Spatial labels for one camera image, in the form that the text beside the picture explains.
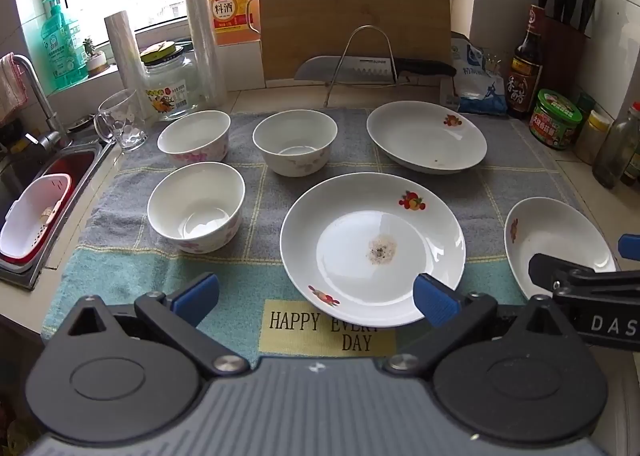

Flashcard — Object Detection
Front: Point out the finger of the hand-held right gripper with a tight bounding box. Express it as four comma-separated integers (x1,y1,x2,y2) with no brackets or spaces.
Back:
618,233,640,262
528,252,640,306

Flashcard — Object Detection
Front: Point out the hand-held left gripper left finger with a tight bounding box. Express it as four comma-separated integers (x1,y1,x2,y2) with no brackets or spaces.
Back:
67,272,251,378

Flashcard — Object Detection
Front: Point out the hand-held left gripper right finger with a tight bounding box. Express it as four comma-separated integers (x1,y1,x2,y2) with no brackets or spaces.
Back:
385,273,576,378

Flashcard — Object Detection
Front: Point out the white fruit-print plate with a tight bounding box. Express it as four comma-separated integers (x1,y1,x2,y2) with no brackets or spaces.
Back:
503,197,617,300

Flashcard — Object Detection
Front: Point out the white bowl with pink flowers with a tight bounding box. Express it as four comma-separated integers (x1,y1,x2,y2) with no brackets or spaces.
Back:
147,161,246,254
157,110,231,167

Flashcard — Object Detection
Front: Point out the white plate with centre stain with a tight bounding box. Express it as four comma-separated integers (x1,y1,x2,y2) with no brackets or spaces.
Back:
279,173,466,329

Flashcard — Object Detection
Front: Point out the white plate with small stain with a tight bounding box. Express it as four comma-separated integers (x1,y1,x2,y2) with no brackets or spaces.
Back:
366,101,488,175

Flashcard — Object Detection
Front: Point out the white bowl with faded flowers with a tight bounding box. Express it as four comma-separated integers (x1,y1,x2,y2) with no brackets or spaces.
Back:
252,109,339,178

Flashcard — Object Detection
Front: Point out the clear glass bottle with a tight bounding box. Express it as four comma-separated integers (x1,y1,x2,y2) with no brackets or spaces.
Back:
592,101,640,190

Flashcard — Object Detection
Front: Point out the grey and teal checked towel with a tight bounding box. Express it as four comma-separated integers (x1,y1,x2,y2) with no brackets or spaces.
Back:
41,109,601,368

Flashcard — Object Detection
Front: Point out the yellow-lidded spice jar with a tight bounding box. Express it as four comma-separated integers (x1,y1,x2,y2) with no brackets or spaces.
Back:
573,109,612,165

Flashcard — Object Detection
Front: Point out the green-lidded sauce jar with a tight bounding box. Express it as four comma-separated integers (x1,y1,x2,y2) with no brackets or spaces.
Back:
529,88,584,151

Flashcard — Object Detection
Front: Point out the small green-lidded jar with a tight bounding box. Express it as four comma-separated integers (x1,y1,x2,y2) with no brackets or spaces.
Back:
575,92,597,119

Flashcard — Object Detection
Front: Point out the stainless steel sink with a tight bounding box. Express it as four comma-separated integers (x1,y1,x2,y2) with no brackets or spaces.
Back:
0,133,115,292

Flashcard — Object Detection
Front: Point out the white strainer basket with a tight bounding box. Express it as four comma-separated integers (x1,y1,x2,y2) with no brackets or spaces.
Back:
0,175,72,258

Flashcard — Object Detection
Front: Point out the red basin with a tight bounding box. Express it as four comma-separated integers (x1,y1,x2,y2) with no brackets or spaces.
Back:
0,148,97,278

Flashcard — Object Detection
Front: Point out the clear glass mug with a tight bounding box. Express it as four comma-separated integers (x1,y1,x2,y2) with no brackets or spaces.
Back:
93,89,149,152

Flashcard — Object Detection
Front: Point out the white and blue salt bag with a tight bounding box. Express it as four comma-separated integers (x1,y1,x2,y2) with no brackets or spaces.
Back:
439,32,509,115

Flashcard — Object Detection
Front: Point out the dark vinegar bottle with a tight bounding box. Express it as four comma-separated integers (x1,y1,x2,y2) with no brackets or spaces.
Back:
507,5,545,119

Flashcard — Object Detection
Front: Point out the wooden knife block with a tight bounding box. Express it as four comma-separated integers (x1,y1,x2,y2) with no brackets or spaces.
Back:
538,16,592,100

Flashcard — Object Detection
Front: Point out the glass jar with dark lid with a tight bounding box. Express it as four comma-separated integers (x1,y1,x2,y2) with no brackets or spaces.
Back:
139,41,200,121

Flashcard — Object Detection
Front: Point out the santoku kitchen knife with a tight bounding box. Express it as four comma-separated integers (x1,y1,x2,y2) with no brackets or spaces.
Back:
293,55,457,84

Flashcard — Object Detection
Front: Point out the steel faucet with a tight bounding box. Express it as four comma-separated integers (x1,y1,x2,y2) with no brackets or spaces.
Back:
0,54,68,149

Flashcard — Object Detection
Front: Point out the short plastic wrap roll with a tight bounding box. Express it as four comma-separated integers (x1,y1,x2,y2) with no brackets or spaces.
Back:
103,11,147,103

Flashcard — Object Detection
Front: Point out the small potted plant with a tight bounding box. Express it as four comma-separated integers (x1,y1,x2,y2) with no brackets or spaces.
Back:
82,36,109,78

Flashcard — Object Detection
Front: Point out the pink cloth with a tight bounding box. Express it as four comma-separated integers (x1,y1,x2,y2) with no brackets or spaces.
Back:
0,52,29,118

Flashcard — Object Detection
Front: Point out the green dish soap bottle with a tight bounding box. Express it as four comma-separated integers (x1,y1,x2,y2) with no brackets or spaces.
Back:
39,0,87,90

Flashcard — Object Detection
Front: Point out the bamboo cutting board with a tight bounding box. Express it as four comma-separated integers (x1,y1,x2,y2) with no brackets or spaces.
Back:
257,0,453,88

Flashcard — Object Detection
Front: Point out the steel wire rack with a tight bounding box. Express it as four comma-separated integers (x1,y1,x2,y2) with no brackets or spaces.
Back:
324,25,402,108

